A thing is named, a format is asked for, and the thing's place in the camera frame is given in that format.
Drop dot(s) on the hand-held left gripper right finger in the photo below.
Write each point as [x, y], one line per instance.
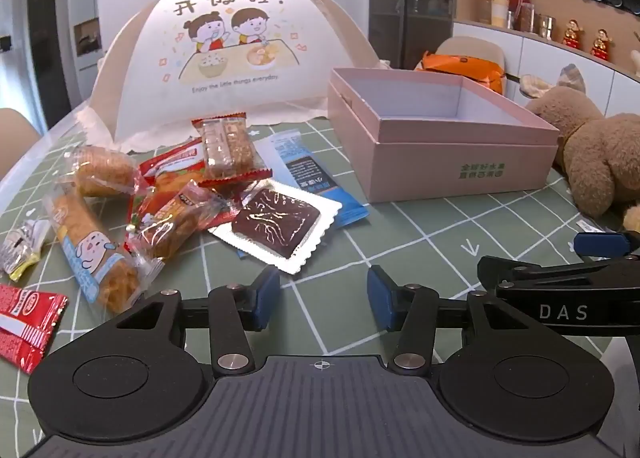
[379, 297]

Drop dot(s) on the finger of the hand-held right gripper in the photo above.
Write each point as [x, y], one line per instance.
[600, 243]
[515, 270]

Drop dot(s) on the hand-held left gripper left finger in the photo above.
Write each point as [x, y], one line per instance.
[268, 299]

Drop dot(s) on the pink cardboard box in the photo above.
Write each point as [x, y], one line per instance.
[450, 158]

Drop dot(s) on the long bread packet blue label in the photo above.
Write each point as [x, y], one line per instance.
[95, 253]

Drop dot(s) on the short bread packet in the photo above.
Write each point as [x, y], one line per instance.
[100, 170]

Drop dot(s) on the green checked tablecloth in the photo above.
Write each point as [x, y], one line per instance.
[425, 248]

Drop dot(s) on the chocolate brownie clear packet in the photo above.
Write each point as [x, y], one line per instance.
[275, 225]

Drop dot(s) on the brown plush toy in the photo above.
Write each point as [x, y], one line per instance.
[595, 153]

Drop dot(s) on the clear fried snack packet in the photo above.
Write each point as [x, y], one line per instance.
[172, 233]

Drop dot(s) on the blue white snack packet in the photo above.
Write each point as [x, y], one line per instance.
[306, 168]

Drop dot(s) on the red cartoon snack packet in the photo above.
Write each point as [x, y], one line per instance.
[142, 208]

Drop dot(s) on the clear cereal bar packet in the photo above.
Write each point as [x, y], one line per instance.
[227, 148]

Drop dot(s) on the white sideboard cabinet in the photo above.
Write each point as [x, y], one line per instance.
[550, 68]

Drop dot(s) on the gold red figurine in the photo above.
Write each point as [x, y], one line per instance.
[573, 34]
[601, 44]

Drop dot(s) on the orange plastic bag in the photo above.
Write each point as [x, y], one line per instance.
[465, 69]

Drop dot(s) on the metal jar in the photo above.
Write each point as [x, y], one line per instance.
[545, 26]

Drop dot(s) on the beige chair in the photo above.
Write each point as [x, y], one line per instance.
[467, 44]
[12, 138]

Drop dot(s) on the brown jar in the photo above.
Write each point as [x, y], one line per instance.
[525, 18]

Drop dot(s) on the white cartoon food cover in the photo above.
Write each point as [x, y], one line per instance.
[225, 63]

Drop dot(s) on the red white snack packet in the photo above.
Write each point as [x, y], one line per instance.
[25, 318]

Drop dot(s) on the small silver yellow packet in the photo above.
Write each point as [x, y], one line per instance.
[20, 248]

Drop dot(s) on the dark door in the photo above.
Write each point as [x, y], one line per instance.
[47, 48]

